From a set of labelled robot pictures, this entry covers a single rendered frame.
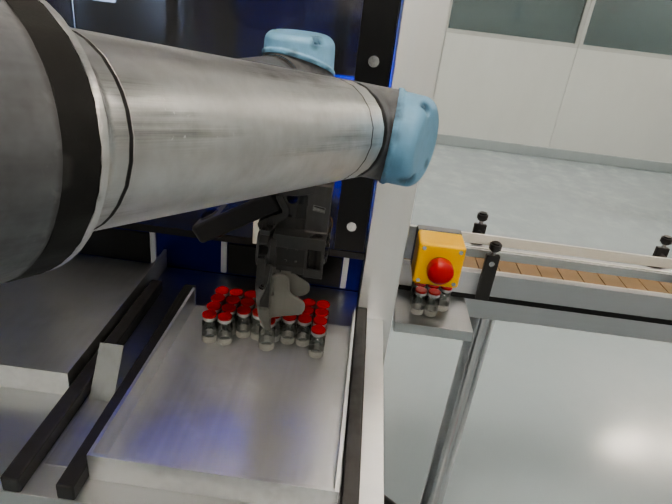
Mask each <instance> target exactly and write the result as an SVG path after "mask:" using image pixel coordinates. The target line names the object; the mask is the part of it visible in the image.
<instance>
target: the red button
mask: <svg viewBox="0 0 672 504"><path fill-rule="evenodd" d="M427 276H428V279H429V280H430V281H431V282H432V283H434V284H437V285H443V284H446V283H448V282H450V281H451V280H452V278H453V276H454V269H453V265H452V263H451V262H450V261H449V260H447V259H445V258H436V259H433V260H432V261H430V262H429V264H428V266H427Z"/></svg>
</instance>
